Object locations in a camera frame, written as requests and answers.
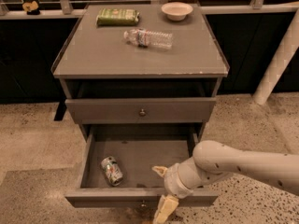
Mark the white bowl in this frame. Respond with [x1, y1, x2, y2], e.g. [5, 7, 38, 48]
[161, 2, 193, 21]

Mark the open grey middle drawer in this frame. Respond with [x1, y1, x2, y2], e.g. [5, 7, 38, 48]
[64, 131, 220, 209]

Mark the grey drawer cabinet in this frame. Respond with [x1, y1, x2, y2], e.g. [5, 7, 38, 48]
[54, 5, 229, 135]

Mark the closed grey top drawer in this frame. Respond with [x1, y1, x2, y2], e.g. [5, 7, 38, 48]
[65, 97, 216, 124]

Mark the green snack bag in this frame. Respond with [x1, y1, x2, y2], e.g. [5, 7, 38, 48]
[96, 8, 139, 26]

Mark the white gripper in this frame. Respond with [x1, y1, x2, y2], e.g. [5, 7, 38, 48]
[152, 163, 193, 224]

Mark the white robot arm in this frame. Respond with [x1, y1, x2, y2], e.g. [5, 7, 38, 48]
[153, 17, 299, 224]

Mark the green silver 7up can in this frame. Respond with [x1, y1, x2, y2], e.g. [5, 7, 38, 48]
[101, 156, 123, 187]

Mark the clear plastic water bottle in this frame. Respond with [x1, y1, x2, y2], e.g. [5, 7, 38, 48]
[123, 28, 173, 49]

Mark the grey window ledge rail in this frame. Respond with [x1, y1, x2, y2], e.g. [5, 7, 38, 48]
[0, 1, 299, 20]

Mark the yellow object on black base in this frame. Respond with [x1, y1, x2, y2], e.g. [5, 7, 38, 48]
[22, 1, 40, 15]

